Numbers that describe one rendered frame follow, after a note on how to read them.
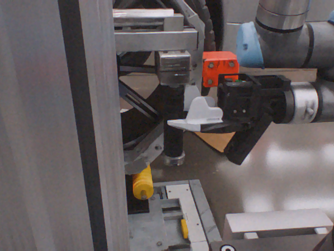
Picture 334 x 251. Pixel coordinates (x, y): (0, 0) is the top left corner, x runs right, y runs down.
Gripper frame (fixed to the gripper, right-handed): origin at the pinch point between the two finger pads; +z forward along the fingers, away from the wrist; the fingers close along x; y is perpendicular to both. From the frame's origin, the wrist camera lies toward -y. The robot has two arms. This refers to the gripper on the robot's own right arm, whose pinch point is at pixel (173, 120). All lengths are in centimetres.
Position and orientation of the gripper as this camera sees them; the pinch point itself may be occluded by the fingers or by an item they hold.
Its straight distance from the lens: 54.3
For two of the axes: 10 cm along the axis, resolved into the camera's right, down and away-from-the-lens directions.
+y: 0.0, -9.0, -4.4
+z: -9.9, 0.6, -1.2
